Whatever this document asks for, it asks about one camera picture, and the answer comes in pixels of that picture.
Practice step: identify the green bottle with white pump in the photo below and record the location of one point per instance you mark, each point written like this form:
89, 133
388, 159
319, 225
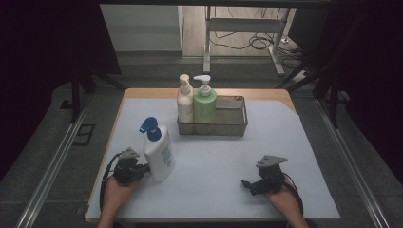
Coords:
205, 107

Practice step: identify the white metal desk frame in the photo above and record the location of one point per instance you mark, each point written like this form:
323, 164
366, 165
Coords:
244, 24

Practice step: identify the white bottle with blue pump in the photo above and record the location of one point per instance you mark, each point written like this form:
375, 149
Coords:
160, 158

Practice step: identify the black stand legs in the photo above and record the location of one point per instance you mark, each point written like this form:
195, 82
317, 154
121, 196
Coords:
76, 95
332, 101

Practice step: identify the metal mesh basket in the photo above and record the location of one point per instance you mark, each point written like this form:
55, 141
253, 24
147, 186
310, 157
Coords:
229, 118

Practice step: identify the person's right hand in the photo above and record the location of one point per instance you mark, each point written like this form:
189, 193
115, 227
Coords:
283, 201

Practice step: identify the dark curtain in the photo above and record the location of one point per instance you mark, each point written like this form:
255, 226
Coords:
38, 63
367, 63

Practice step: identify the cream pump bottle orange label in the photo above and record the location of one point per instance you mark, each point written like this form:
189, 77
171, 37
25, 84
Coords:
185, 104

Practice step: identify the white board panel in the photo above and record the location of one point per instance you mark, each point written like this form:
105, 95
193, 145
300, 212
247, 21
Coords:
141, 28

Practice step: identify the white power strip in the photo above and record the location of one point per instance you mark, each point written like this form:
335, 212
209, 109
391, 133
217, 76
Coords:
301, 77

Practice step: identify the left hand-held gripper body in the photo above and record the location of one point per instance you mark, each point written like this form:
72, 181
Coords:
126, 172

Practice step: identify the pale blue table mat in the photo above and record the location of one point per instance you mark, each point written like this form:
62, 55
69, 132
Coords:
215, 164

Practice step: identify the aluminium rail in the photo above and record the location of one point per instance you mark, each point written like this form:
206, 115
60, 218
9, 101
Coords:
50, 171
351, 164

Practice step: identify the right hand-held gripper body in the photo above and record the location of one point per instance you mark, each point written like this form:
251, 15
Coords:
269, 180

